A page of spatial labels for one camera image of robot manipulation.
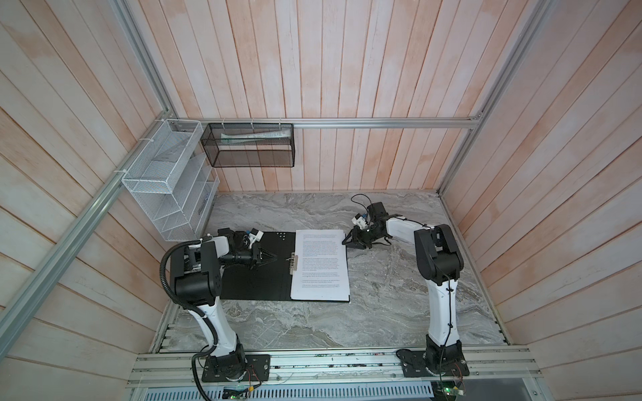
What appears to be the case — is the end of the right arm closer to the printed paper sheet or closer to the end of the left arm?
the printed paper sheet

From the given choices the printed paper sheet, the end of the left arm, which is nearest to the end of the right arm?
the printed paper sheet

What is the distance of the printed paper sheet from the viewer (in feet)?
2.96
